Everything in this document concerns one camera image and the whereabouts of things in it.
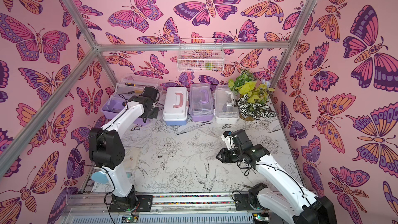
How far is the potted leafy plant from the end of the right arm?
19cm

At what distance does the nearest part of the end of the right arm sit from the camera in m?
0.56

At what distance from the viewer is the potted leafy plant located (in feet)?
2.79
